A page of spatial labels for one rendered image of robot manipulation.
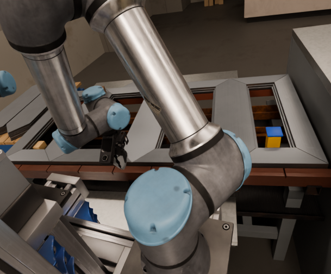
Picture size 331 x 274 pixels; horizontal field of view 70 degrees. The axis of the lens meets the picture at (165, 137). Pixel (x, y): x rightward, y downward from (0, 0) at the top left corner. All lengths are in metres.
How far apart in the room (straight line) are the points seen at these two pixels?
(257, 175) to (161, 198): 0.65
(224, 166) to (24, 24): 0.39
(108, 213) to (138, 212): 0.78
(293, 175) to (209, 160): 0.62
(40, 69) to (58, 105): 0.10
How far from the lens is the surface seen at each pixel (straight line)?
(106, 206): 1.19
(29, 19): 0.44
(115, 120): 0.70
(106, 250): 0.75
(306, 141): 1.13
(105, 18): 0.44
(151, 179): 0.41
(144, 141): 1.17
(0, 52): 4.03
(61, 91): 0.54
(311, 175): 1.03
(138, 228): 0.38
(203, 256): 0.52
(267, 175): 0.99
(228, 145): 0.45
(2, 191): 0.44
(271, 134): 1.07
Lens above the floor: 1.57
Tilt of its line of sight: 38 degrees down
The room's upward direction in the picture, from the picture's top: 13 degrees counter-clockwise
